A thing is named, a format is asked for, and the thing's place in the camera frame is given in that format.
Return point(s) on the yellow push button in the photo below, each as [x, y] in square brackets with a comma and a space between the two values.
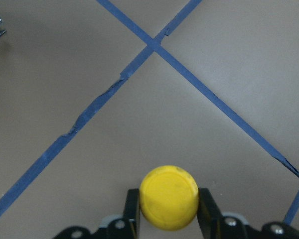
[169, 198]

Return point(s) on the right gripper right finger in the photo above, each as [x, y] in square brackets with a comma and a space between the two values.
[208, 213]

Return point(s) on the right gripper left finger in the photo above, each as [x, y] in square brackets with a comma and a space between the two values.
[132, 209]

